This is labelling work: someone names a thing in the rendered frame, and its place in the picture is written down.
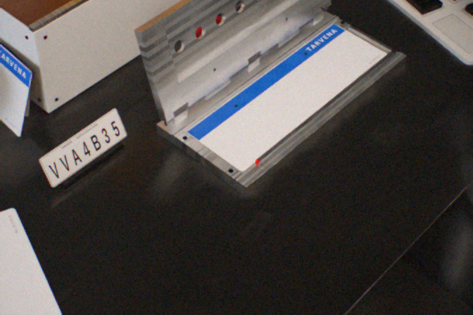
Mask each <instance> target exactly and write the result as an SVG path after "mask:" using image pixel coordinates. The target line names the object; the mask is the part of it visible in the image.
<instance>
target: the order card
mask: <svg viewBox="0 0 473 315"><path fill-rule="evenodd" d="M126 136H127V133H126V131H125V128H124V127H123V124H122V121H121V119H120V116H119V114H118V112H117V110H116V109H115V108H114V109H112V110H111V111H110V112H108V113H107V114H105V115H104V116H103V117H101V118H99V119H98V120H97V121H95V122H93V123H92V124H90V125H89V126H88V127H86V128H85V129H83V130H82V131H80V132H79V133H77V134H76V135H74V136H73V137H71V138H70V139H68V140H67V141H66V142H64V143H62V144H61V145H60V146H58V147H57V148H55V149H53V150H52V151H51V152H49V153H47V154H46V155H45V156H44V157H42V158H40V159H39V161H40V163H41V165H42V168H43V170H44V172H45V174H46V176H47V178H48V180H49V182H50V184H51V186H52V187H55V186H57V185H58V184H59V183H61V182H62V181H64V180H65V179H67V178H68V177H69V176H71V175H72V174H74V173H75V172H76V171H78V170H79V169H81V168H82V167H84V166H85V165H87V164H88V163H89V162H91V161H92V160H93V159H95V158H97V157H98V156H100V154H102V153H104V152H105V151H106V150H108V149H109V148H111V147H112V146H114V145H115V144H116V143H117V142H119V141H121V140H122V139H124V138H125V137H126Z"/></svg>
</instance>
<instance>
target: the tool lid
mask: <svg viewBox="0 0 473 315"><path fill-rule="evenodd" d="M238 1H241V8H240V10H239V11H236V9H235V7H236V4H237V2H238ZM331 4H332V3H331V0H181V1H180V2H178V3H176V4H175V5H174V6H171V7H170V8H169V9H167V10H165V11H163V12H162V13H160V14H159V15H157V16H156V17H154V18H152V19H151V20H149V21H148V22H146V23H144V24H143V25H141V26H140V27H138V28H137V29H135V30H134V33H135V36H136V38H137V43H138V45H139V50H140V53H141V57H142V60H143V63H144V67H145V70H146V74H147V77H148V80H149V84H150V87H151V91H152V94H153V98H154V101H155V104H156V108H157V111H158V115H159V118H160V120H162V121H164V122H168V121H170V120H171V119H172V118H174V117H175V116H174V113H173V112H174V111H176V110H177V109H178V108H180V107H182V106H183V105H185V106H188V107H189V106H190V105H192V104H193V103H195V102H196V101H197V100H198V99H200V98H202V97H203V96H205V97H206V98H205V99H204V100H208V99H209V98H210V97H211V96H213V95H214V94H216V93H217V92H218V91H220V90H221V89H223V88H224V87H226V86H227V85H228V84H230V79H229V78H230V77H231V76H232V75H234V74H235V73H236V72H238V71H240V69H242V68H244V67H245V66H246V65H248V59H249V58H250V57H251V56H253V55H255V54H256V53H257V54H260V55H262V54H263V53H264V52H266V51H267V50H268V49H270V48H272V47H273V46H274V45H275V44H277V47H276V48H277V49H278V48H279V47H281V46H282V45H284V44H285V43H287V42H288V41H289V40H290V39H292V38H294V37H295V36H296V35H297V34H299V33H300V31H299V27H301V26H302V25H304V24H305V23H306V22H308V21H309V20H310V19H312V18H314V17H315V16H314V12H315V11H316V10H317V9H319V8H327V7H329V6H330V5H331ZM219 13H221V14H222V21H221V23H220V24H218V25H217V24H216V17H217V15H218V14H219ZM200 26H201V27H202V34H201V36H200V37H199V38H196V30H197V28H198V27H200ZM179 40H180V41H181V43H182V46H181V49H180V50H179V51H178V52H176V51H175V44H176V42H177V41H179Z"/></svg>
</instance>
